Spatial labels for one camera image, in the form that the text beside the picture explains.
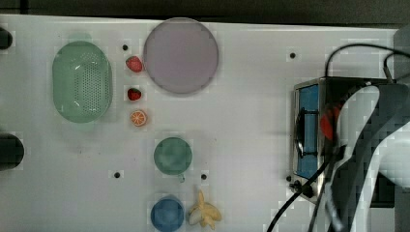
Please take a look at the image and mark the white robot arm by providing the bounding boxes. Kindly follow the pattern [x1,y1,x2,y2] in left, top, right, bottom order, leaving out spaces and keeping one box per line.
[324,84,409,232]

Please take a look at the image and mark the blue cup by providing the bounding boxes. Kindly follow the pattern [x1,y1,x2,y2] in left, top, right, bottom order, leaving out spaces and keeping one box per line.
[150,195,185,232]

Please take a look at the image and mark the green mug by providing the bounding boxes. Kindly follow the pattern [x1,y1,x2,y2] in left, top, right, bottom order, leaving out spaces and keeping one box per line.
[154,137,192,183]

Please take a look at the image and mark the toy orange slice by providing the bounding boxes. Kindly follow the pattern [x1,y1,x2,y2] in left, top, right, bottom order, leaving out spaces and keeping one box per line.
[130,109,148,127]

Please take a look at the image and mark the black toaster oven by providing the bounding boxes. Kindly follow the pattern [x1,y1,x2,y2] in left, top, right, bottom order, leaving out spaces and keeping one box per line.
[287,76,408,204]

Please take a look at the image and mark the red plush ketchup bottle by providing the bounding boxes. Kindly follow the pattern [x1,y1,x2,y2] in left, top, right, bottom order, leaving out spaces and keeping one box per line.
[319,104,341,141]

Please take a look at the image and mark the light red toy strawberry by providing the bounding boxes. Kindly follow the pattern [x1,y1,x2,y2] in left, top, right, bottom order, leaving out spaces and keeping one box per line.
[126,56,143,73]

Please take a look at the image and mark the dark red toy strawberry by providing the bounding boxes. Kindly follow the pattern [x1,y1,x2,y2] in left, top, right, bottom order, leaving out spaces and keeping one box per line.
[127,88,142,102]

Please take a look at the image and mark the green perforated colander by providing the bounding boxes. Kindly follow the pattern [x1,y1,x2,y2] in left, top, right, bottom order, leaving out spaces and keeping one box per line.
[51,33,113,125]

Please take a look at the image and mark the black cylinder cup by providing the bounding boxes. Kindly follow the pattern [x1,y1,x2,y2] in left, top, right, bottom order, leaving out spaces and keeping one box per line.
[0,28,13,50]

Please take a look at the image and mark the peeled toy banana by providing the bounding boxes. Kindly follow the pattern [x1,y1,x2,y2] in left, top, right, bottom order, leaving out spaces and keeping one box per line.
[189,190,222,230]

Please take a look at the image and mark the lilac round plate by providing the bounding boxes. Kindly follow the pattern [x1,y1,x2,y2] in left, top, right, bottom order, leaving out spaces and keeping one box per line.
[143,17,219,95]

